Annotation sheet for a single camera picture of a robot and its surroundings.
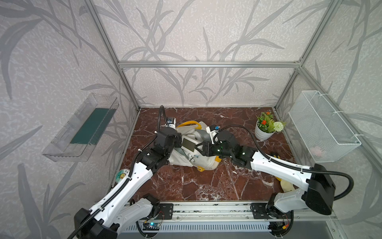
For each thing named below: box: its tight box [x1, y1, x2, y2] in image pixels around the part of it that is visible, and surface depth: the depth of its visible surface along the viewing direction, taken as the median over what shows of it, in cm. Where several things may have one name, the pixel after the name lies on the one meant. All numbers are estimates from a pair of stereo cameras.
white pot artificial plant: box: [254, 111, 287, 141], surface depth 93 cm
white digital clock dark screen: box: [181, 135, 199, 153], surface depth 78 cm
